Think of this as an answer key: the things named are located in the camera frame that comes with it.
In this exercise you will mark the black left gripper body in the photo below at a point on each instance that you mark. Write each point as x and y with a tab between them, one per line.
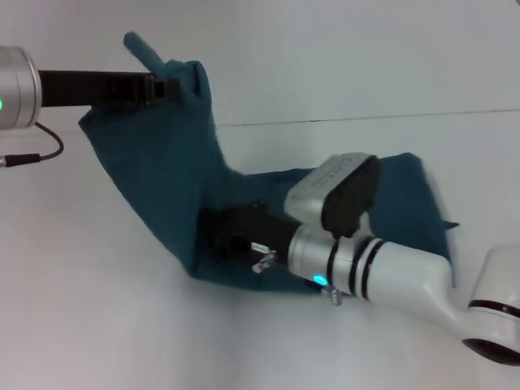
89	89

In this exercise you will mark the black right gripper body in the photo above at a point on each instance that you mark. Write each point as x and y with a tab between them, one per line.
252	231

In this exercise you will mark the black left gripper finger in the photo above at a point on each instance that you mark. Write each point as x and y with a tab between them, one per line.
164	90

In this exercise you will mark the teal t-shirt with FREE print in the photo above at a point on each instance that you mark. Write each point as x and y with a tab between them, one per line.
162	162

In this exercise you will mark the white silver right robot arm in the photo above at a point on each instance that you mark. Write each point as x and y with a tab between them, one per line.
406	276

